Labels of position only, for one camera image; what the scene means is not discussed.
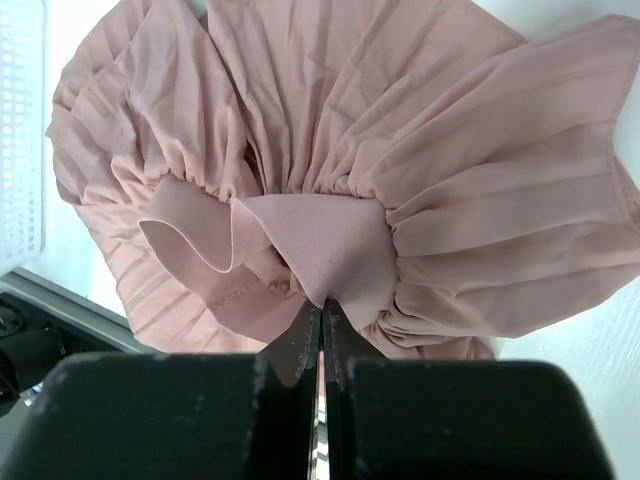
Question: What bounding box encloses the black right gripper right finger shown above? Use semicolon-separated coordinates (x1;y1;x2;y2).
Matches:
322;300;614;479

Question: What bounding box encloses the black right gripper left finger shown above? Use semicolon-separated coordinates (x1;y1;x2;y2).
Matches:
1;304;320;479

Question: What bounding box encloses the pink pleated skirt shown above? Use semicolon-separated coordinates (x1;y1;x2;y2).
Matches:
47;1;639;360

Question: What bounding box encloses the white plastic basket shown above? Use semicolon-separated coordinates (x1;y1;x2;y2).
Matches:
1;0;46;275

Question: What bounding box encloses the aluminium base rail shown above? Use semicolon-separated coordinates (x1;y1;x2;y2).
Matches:
1;269;149;353

